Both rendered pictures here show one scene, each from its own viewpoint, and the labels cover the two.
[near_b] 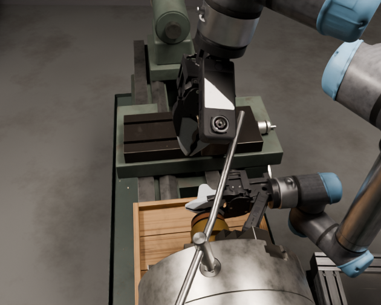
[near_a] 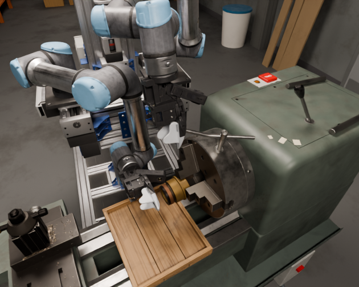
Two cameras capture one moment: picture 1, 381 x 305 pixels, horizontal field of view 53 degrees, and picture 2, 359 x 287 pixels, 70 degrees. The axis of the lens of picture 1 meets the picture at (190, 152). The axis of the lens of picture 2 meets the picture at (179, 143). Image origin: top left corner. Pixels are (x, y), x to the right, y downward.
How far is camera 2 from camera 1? 0.82 m
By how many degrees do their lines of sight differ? 75
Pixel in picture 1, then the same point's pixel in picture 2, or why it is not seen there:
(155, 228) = (151, 267)
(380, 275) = (93, 200)
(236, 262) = (211, 140)
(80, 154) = not seen: outside the picture
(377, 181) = (140, 110)
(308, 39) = not seen: outside the picture
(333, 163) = not seen: outside the picture
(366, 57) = (100, 76)
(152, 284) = (231, 180)
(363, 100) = (121, 87)
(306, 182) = (125, 152)
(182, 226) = (142, 249)
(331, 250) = (148, 156)
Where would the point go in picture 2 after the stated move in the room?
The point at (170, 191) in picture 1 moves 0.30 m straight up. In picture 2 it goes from (107, 276) to (88, 230)
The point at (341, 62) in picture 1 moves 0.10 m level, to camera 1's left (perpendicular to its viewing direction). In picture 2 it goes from (100, 86) to (105, 102)
